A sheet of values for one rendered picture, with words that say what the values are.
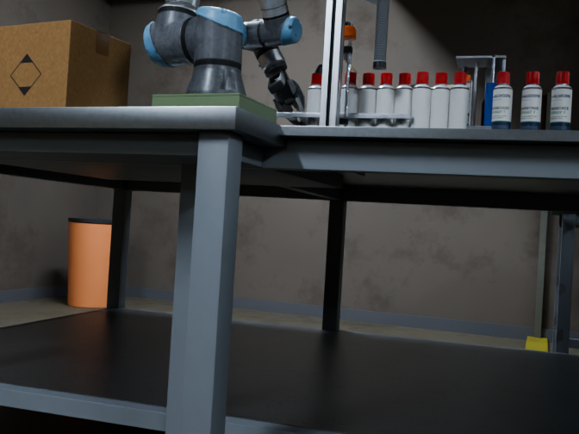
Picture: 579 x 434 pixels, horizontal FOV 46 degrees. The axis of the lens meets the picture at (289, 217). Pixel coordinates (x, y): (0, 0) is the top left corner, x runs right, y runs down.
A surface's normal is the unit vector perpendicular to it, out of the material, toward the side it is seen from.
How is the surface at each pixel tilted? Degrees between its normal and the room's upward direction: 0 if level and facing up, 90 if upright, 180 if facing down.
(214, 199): 90
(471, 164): 90
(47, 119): 90
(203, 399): 90
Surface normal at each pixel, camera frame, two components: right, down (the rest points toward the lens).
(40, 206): 0.94, 0.05
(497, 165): -0.29, -0.03
